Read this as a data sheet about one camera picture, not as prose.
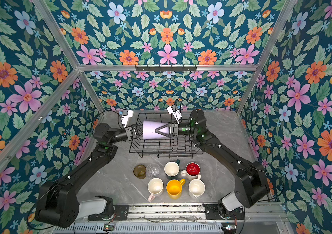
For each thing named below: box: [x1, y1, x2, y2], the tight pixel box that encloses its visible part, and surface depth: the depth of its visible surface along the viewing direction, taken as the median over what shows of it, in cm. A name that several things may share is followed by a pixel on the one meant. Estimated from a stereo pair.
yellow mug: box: [166, 178, 186, 200], surface depth 77 cm
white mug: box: [188, 174, 206, 198], surface depth 78 cm
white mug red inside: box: [180, 161, 201, 181], surface depth 84 cm
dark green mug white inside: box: [164, 159, 181, 180], surface depth 82 cm
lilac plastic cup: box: [142, 120, 170, 140], surface depth 63 cm
